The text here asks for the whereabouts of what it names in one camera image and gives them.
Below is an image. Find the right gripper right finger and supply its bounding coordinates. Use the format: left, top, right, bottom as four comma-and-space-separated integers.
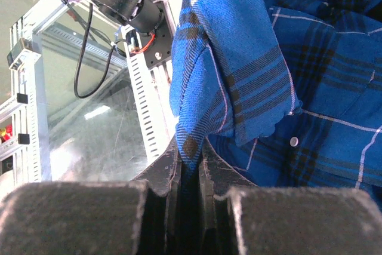
199, 142, 381, 254

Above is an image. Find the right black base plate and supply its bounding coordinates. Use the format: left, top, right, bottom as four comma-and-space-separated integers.
137, 19, 173, 69

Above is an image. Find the blue plaid shirt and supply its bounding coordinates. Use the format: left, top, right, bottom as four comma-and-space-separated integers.
167, 0, 382, 255

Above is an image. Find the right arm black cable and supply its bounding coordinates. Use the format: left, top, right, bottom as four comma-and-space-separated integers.
73, 1, 129, 99

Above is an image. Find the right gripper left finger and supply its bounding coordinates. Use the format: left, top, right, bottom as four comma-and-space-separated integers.
1, 140, 181, 254

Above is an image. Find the slotted grey cable duct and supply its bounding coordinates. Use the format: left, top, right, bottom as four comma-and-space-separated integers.
124, 24, 168, 160

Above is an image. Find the aluminium mounting rail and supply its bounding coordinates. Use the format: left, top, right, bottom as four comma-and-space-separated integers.
151, 62, 177, 140

